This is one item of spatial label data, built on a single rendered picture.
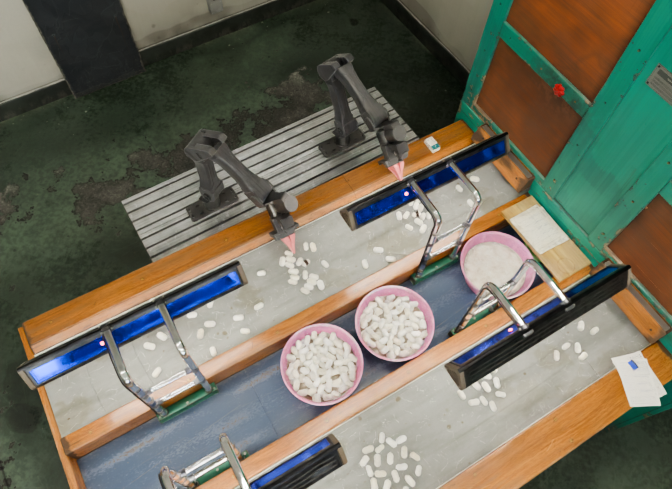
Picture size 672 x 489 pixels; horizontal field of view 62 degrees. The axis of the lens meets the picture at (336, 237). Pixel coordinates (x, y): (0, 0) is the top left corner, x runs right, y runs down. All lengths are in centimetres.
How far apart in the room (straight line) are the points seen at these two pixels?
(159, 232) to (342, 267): 72
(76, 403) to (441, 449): 114
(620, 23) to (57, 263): 260
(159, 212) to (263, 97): 143
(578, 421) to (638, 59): 107
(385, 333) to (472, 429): 40
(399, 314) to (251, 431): 62
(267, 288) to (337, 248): 29
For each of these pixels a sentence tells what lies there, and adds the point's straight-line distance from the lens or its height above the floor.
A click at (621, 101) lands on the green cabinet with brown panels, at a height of 135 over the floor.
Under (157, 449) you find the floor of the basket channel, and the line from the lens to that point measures 193.
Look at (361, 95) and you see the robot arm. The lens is 204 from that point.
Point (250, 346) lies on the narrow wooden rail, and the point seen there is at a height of 76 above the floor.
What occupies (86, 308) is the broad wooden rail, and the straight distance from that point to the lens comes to 204.
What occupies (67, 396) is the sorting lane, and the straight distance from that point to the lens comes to 199.
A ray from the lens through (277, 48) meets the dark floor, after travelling 376.
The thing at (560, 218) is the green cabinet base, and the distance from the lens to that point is 220.
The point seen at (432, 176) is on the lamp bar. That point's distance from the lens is 179.
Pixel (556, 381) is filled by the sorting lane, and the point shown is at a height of 74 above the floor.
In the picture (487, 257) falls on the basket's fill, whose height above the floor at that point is 73.
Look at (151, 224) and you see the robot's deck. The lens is 225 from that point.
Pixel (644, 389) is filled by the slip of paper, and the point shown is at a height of 77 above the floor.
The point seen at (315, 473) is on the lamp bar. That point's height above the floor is 108.
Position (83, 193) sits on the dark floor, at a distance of 327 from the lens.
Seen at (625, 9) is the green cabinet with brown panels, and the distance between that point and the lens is 174.
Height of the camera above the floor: 252
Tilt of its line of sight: 61 degrees down
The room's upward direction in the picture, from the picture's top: 4 degrees clockwise
